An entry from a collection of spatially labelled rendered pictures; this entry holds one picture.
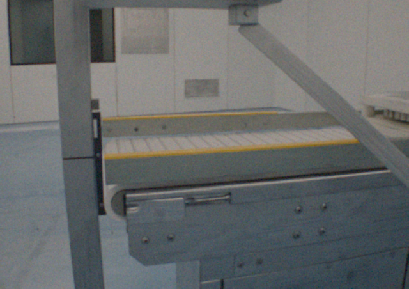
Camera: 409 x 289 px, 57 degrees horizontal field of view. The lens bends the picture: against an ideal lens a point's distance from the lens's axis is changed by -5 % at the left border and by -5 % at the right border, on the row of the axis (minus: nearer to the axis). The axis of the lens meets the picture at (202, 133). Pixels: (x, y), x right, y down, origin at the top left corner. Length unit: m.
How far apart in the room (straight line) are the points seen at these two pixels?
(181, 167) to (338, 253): 0.32
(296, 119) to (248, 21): 0.38
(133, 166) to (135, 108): 5.25
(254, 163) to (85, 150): 0.36
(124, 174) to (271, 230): 0.21
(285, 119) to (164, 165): 0.39
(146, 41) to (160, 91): 0.73
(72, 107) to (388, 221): 0.56
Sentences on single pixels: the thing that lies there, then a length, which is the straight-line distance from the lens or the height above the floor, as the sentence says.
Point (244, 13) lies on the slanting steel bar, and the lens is 0.49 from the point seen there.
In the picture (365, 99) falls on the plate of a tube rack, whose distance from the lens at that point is 0.87.
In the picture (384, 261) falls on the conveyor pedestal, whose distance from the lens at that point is 0.76.
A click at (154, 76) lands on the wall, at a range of 5.74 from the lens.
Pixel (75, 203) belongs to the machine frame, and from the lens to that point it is 0.79.
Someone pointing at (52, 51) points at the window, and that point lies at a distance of 5.53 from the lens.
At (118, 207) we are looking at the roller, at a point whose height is 0.79.
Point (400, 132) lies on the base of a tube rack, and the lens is 0.79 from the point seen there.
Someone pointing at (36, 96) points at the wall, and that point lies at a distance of 5.55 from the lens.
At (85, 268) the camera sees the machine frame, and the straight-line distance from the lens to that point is 0.85.
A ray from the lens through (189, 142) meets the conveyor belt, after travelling 0.69.
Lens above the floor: 0.97
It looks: 11 degrees down
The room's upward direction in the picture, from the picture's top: straight up
